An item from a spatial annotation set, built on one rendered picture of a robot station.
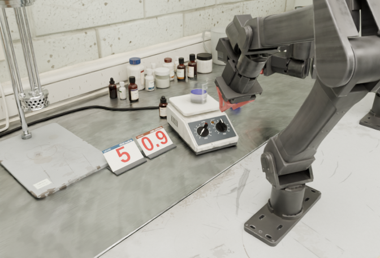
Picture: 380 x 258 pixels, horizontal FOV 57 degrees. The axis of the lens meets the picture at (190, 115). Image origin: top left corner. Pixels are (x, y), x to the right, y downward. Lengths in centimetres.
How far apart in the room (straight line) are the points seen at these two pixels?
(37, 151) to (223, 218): 51
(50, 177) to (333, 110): 62
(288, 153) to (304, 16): 23
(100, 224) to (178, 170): 23
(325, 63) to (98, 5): 96
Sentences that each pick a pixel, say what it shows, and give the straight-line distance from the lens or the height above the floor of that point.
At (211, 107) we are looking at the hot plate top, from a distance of 96.
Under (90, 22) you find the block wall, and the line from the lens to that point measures 131.
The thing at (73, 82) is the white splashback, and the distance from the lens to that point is 126.
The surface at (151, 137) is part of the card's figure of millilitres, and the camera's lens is 94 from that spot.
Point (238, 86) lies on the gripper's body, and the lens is 80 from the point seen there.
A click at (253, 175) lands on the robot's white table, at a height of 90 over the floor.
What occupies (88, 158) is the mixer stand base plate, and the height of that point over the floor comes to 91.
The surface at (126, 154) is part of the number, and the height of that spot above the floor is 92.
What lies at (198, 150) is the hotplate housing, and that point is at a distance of 90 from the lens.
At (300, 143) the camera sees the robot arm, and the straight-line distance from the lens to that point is 62.
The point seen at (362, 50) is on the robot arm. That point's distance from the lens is 49.
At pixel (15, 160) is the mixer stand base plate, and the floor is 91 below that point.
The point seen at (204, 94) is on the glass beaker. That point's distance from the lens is 97.
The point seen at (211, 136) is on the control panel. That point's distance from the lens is 92.
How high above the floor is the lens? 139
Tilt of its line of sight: 26 degrees down
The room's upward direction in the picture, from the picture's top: straight up
